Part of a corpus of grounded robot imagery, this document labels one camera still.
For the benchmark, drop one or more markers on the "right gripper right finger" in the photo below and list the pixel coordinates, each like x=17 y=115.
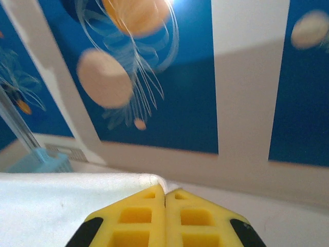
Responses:
x=200 y=226

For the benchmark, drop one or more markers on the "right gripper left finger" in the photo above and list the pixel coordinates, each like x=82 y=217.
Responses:
x=133 y=226

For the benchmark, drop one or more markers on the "white t-shirt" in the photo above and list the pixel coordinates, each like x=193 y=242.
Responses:
x=51 y=205

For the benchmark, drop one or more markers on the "white table cloth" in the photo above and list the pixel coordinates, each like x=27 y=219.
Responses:
x=282 y=221

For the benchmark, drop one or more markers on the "light blue plastic basket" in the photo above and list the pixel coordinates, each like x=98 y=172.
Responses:
x=46 y=163

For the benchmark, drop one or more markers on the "aluminium frame post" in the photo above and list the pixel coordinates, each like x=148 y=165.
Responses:
x=18 y=126

